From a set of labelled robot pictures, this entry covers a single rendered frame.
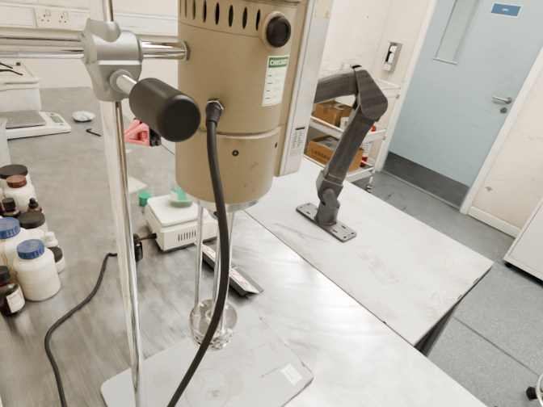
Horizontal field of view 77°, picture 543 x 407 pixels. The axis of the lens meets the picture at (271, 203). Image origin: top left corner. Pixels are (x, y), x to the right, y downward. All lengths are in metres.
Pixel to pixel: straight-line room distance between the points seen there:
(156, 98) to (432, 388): 0.69
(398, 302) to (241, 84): 0.70
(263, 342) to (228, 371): 0.09
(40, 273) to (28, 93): 1.13
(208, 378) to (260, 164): 0.43
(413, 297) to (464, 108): 2.75
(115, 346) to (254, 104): 0.54
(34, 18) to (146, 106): 1.90
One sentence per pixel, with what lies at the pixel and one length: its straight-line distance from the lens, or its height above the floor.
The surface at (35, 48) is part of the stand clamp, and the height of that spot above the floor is 1.42.
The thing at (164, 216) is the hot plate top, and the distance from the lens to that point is 0.85.
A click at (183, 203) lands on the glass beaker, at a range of 0.87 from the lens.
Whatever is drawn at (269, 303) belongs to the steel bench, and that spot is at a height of 0.90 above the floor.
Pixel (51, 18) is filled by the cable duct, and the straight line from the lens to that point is 2.10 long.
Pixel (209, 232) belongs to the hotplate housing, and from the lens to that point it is 0.90.
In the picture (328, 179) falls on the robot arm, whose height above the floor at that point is 1.06.
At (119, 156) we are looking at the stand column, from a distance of 0.30.
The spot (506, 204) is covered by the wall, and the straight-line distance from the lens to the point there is 3.56.
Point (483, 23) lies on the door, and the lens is 3.51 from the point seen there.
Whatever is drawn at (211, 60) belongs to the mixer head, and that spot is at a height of 1.42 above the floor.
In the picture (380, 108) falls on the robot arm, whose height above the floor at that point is 1.27.
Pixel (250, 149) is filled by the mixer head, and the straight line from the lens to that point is 0.31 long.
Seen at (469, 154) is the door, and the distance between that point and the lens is 3.55.
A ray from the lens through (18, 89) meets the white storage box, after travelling 1.79.
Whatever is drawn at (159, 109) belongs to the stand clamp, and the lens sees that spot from 0.20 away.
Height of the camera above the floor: 1.47
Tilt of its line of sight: 31 degrees down
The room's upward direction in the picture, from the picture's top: 9 degrees clockwise
